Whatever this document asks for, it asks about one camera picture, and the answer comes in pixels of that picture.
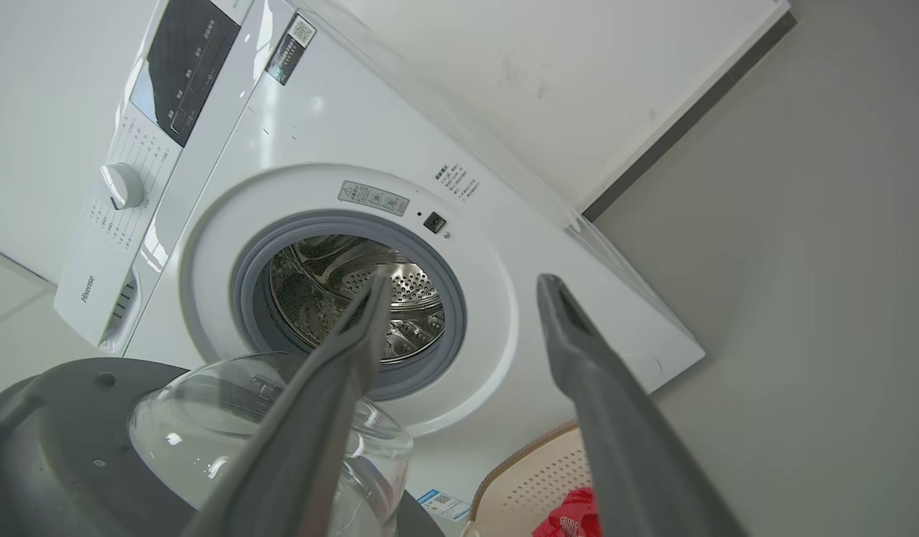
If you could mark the white front-load washing machine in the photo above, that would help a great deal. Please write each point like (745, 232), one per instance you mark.
(295, 142)

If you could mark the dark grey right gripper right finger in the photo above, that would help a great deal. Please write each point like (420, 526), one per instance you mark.
(623, 440)

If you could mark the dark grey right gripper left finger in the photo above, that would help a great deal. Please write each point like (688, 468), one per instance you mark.
(310, 440)

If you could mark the red garment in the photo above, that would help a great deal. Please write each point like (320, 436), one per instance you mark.
(571, 518)

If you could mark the dark grey skirting board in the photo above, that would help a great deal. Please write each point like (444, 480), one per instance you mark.
(691, 112)

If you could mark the grey washing machine door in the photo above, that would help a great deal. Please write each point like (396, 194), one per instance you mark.
(64, 455)

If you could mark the beige perforated laundry basket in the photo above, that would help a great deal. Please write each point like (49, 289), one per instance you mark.
(538, 481)

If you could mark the white control dial knob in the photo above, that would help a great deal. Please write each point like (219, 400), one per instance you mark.
(123, 185)

